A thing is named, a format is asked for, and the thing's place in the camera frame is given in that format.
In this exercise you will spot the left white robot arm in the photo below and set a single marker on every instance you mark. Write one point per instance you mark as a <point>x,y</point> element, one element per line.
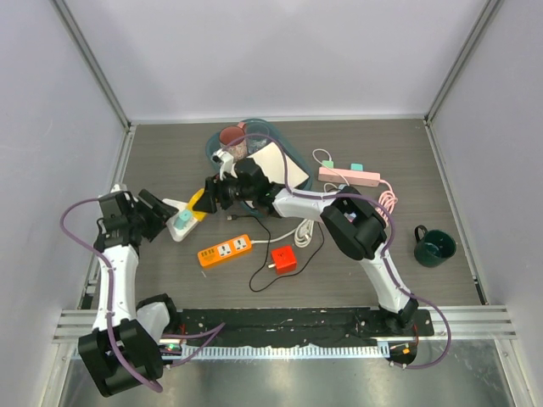
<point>121,351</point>

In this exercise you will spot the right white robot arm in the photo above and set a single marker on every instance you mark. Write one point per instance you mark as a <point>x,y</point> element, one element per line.
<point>353,223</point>

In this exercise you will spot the white square plate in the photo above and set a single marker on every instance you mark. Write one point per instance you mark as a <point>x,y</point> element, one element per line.
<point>270,159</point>

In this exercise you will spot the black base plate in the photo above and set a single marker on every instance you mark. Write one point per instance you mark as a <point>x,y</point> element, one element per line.
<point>286,328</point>

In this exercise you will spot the clear glass cup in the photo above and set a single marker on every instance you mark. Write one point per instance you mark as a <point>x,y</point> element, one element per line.
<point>257,137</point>

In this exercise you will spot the white slotted cable duct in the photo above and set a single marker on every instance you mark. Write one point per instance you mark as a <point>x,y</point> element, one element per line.
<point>309,352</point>

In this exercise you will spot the pink patterned mug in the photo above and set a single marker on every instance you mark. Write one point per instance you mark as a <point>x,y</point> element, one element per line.
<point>232,140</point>

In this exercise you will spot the dark green mug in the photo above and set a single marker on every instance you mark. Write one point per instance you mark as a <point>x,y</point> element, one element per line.
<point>433,247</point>

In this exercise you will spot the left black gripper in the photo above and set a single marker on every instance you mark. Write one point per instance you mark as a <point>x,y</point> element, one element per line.
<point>159,213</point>

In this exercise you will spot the green plug with white cable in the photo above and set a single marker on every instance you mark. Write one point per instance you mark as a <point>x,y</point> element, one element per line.
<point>328,163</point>

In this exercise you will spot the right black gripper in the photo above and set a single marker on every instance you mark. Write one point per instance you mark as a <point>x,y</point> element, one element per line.
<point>213,190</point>

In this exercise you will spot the orange power strip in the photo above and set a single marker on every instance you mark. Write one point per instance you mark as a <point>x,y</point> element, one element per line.
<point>222,252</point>

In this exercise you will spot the white square power socket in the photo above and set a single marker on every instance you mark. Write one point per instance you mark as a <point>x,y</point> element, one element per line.
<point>176,234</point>

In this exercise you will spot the teal plastic tray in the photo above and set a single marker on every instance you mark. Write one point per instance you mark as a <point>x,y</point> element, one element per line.
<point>286,149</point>

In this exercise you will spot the teal plug adapter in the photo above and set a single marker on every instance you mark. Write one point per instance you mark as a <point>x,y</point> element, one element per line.
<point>183,219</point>

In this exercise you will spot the pink power strip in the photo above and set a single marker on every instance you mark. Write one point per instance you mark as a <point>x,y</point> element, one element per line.
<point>351,177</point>

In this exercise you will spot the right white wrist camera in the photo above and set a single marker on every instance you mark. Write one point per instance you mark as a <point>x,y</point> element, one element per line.
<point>225,160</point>

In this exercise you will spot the red cube plug adapter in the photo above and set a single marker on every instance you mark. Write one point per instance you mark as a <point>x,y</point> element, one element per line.
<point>283,260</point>

